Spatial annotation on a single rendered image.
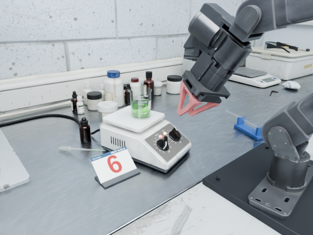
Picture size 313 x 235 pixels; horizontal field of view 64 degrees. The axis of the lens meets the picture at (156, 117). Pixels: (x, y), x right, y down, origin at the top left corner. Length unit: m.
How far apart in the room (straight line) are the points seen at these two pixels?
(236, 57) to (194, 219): 0.30
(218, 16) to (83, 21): 0.64
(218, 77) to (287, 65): 1.06
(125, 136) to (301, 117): 0.36
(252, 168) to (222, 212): 0.15
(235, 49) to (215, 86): 0.08
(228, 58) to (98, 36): 0.68
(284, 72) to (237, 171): 1.05
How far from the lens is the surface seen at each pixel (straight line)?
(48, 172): 0.62
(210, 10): 0.53
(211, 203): 0.52
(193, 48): 0.58
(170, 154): 0.58
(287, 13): 0.47
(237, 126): 0.83
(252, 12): 0.47
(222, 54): 0.51
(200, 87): 0.52
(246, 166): 0.61
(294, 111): 0.48
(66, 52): 1.04
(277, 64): 1.58
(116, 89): 0.93
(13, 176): 0.62
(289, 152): 0.50
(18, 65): 0.99
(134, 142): 0.59
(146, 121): 0.61
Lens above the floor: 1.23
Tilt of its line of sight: 23 degrees down
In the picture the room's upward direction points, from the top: 2 degrees clockwise
